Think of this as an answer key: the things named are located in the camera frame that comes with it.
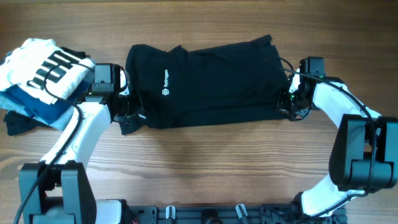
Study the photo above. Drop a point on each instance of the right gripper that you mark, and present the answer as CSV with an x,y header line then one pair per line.
x,y
282,107

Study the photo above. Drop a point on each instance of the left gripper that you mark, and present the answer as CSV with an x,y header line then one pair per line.
x,y
136,108

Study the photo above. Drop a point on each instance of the black polo shirt with logo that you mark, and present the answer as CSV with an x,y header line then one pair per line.
x,y
233,83

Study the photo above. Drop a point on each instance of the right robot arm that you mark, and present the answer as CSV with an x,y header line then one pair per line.
x,y
363,160

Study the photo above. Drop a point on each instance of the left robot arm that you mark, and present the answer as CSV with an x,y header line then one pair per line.
x,y
56,189

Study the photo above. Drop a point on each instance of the dark blue folded shirt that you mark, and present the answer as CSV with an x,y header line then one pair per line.
x,y
23,103

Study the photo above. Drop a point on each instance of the white shirt with black stripes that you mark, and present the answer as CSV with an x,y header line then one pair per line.
x,y
43,70

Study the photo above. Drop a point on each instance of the black folded shirt in stack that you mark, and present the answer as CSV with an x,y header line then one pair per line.
x,y
18,123

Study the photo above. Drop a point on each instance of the light blue folded shirt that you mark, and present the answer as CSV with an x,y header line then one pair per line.
x,y
41,98

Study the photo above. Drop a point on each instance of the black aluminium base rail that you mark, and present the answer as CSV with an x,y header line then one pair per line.
x,y
264,214

